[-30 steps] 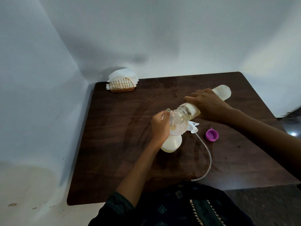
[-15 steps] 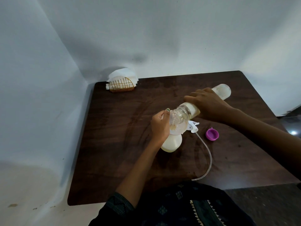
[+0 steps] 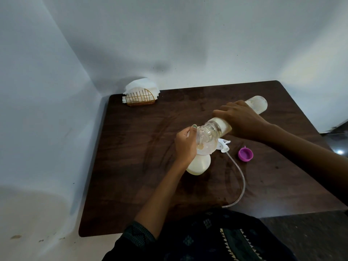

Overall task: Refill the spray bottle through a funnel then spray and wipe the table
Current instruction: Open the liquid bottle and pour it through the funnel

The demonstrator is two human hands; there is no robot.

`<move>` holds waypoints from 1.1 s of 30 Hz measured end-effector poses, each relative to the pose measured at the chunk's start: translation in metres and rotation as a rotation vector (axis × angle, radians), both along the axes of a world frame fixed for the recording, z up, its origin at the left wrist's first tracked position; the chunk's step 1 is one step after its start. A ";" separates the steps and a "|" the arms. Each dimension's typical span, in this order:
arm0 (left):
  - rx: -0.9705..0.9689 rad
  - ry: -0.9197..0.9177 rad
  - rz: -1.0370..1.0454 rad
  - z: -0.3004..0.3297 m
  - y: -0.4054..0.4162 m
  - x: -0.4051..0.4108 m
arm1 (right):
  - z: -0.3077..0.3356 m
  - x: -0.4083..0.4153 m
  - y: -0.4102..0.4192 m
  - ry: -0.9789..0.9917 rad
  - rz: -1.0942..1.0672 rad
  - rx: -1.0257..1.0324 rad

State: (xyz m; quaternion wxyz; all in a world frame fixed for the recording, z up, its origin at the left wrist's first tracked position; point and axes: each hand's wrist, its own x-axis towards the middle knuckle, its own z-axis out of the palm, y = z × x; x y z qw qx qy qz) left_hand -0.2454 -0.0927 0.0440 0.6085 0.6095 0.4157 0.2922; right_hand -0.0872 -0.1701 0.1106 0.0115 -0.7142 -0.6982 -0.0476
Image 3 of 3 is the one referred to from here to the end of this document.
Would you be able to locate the person's left hand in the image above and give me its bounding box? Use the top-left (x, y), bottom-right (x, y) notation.
top-left (175, 126), bottom-right (198, 164)

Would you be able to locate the person's right hand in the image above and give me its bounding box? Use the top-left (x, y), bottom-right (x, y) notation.
top-left (212, 100), bottom-right (270, 142)

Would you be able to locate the clear plastic milk bottle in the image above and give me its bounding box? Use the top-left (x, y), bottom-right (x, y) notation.
top-left (197, 96), bottom-right (268, 144)

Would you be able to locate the breast pump bottle with funnel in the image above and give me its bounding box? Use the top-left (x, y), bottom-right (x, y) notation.
top-left (186, 124), bottom-right (218, 176)

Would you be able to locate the person's right forearm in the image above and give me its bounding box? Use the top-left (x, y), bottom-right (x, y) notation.
top-left (260, 123), bottom-right (348, 207)

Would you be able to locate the person's left forearm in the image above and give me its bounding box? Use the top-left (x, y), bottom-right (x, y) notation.
top-left (134, 158), bottom-right (191, 239)

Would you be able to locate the white pump tube connector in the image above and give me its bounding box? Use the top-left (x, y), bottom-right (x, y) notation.
top-left (217, 138), bottom-right (231, 153)

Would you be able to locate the purple bottle cap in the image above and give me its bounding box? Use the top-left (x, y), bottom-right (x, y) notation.
top-left (238, 146), bottom-right (254, 162)

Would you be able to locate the clear flexible tube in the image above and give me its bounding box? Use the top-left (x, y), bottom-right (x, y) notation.
top-left (221, 152), bottom-right (246, 209)

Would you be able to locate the dark patterned clothing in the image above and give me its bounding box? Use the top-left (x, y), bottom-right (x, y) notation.
top-left (102, 209), bottom-right (297, 261)

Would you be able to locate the gold wire napkin holder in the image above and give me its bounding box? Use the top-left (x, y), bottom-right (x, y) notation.
top-left (125, 89), bottom-right (157, 107)

